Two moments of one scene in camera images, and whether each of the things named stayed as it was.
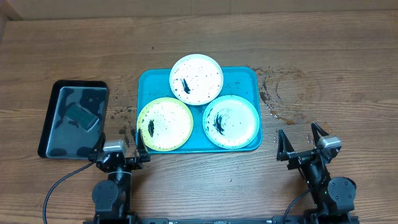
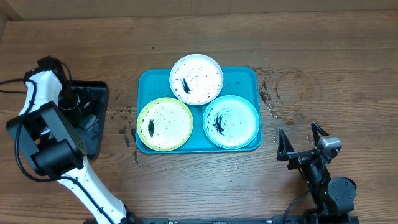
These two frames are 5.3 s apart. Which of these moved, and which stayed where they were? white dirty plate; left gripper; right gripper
Moved: left gripper
Stayed: white dirty plate; right gripper
